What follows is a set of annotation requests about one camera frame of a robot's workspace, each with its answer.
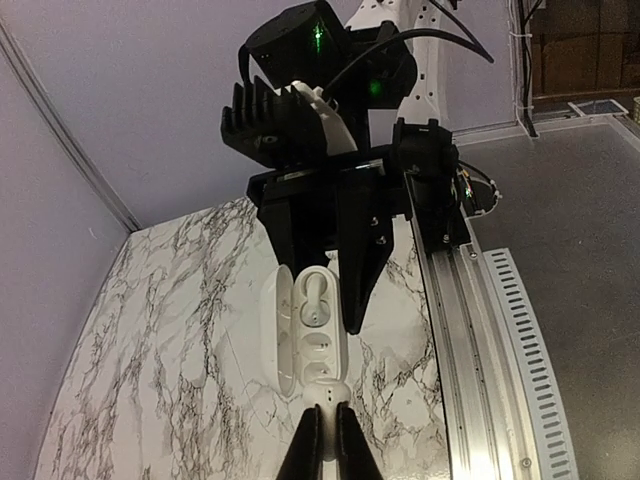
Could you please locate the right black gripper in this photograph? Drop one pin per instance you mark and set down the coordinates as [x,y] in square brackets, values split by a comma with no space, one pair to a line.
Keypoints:
[346,202]

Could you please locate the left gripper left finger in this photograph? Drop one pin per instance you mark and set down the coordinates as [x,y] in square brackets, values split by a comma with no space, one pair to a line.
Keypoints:
[304,457]

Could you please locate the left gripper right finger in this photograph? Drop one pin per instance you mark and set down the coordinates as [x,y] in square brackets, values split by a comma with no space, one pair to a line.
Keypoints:
[354,458]

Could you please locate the white earbud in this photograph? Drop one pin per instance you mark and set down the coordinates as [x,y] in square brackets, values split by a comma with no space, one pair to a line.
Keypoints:
[315,312]
[328,394]

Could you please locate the white earbud charging case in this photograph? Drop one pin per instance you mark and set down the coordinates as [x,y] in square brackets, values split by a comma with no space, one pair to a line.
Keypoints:
[293,354]

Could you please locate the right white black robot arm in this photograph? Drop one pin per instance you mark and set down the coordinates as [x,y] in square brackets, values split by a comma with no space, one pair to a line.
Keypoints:
[308,84]

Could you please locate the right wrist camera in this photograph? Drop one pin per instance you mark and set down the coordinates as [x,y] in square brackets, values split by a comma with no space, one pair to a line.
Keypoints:
[285,128]

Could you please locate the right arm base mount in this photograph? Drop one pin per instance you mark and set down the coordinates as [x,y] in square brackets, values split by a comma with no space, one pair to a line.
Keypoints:
[444,190]

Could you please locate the aluminium front rail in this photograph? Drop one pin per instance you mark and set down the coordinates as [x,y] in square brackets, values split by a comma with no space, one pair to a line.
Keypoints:
[504,414]

